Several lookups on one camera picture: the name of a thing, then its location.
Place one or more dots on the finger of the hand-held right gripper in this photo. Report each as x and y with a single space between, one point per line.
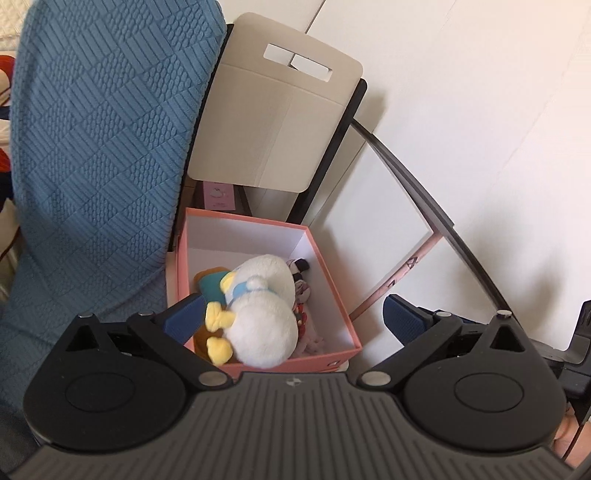
554 354

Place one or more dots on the white duck plush toy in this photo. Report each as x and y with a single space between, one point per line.
263 323

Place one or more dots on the pink storage box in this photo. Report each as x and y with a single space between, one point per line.
332 295

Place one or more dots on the small pink package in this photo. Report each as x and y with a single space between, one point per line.
219 196

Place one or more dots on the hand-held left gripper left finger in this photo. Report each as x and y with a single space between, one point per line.
187 318

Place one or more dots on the black white plush toy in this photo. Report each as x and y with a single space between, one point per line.
300 266

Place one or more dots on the red black lion figurine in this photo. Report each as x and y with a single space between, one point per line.
301 316

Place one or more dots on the black curved bar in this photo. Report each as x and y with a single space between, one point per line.
438 212

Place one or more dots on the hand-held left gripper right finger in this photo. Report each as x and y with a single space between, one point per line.
405 318

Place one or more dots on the orange blue plush toy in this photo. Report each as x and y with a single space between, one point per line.
203 282

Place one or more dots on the white box lid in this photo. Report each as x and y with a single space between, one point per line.
369 221

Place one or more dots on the person's right forearm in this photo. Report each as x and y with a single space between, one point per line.
575 431

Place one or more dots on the beige paper carton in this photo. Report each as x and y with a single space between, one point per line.
268 120

